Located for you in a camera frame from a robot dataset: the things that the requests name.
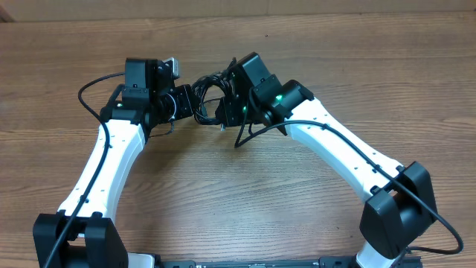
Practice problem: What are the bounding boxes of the black USB cable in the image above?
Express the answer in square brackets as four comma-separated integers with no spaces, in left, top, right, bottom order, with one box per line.
[190,57,239,132]

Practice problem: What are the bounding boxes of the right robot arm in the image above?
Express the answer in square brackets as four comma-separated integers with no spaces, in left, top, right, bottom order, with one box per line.
[216,52,437,267]

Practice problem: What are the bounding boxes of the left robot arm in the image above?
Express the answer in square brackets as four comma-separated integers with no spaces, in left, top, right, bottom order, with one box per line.
[33,57,193,267]

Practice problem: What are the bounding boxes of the black right camera cable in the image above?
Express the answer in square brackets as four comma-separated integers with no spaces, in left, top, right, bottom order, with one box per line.
[234,111,465,261]

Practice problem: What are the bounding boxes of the black camera cable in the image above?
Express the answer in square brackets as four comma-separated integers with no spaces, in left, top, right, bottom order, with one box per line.
[234,111,465,261]
[42,71,127,268]

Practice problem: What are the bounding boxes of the black left camera cable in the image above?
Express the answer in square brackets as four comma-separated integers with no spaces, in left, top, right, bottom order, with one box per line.
[42,71,127,268]

